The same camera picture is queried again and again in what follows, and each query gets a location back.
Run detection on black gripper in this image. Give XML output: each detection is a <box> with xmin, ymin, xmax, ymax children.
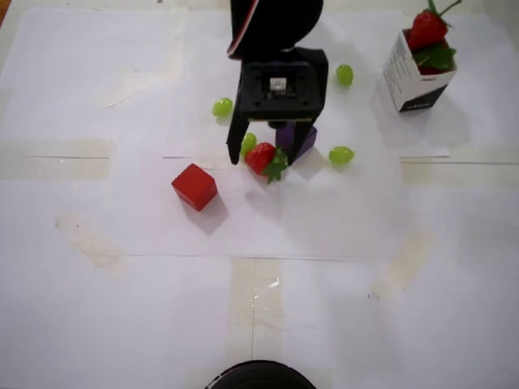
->
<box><xmin>225</xmin><ymin>47</ymin><xmax>329</xmax><ymax>168</ymax></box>

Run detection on red strawberry wide leaves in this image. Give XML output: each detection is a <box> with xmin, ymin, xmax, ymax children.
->
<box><xmin>244</xmin><ymin>141</ymin><xmax>290</xmax><ymax>186</ymax></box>

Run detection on purple cube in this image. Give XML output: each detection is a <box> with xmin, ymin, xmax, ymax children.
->
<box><xmin>274</xmin><ymin>121</ymin><xmax>318</xmax><ymax>161</ymax></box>

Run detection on red strawberry short stem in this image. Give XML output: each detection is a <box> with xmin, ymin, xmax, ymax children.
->
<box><xmin>413</xmin><ymin>40</ymin><xmax>458</xmax><ymax>76</ymax></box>

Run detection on red strawberry long stem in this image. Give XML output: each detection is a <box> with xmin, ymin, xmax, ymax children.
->
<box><xmin>407</xmin><ymin>0</ymin><xmax>463</xmax><ymax>52</ymax></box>

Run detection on white and black cardboard box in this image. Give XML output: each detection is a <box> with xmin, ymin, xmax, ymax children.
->
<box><xmin>383</xmin><ymin>27</ymin><xmax>459</xmax><ymax>114</ymax></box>

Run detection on green grape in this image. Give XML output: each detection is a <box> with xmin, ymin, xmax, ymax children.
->
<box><xmin>239</xmin><ymin>131</ymin><xmax>258</xmax><ymax>157</ymax></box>
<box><xmin>328</xmin><ymin>145</ymin><xmax>356</xmax><ymax>167</ymax></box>
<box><xmin>335</xmin><ymin>63</ymin><xmax>354</xmax><ymax>88</ymax></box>
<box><xmin>212</xmin><ymin>96</ymin><xmax>235</xmax><ymax>118</ymax></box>

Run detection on red cube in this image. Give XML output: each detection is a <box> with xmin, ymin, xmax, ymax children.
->
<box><xmin>170</xmin><ymin>162</ymin><xmax>219</xmax><ymax>212</ymax></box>

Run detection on black round object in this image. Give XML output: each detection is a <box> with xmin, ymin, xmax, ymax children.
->
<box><xmin>204</xmin><ymin>359</ymin><xmax>317</xmax><ymax>389</ymax></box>

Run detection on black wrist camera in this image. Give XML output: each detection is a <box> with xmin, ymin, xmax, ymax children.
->
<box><xmin>235</xmin><ymin>60</ymin><xmax>321</xmax><ymax>130</ymax></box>

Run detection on red white servo cable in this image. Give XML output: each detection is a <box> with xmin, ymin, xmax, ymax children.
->
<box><xmin>225</xmin><ymin>0</ymin><xmax>263</xmax><ymax>62</ymax></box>

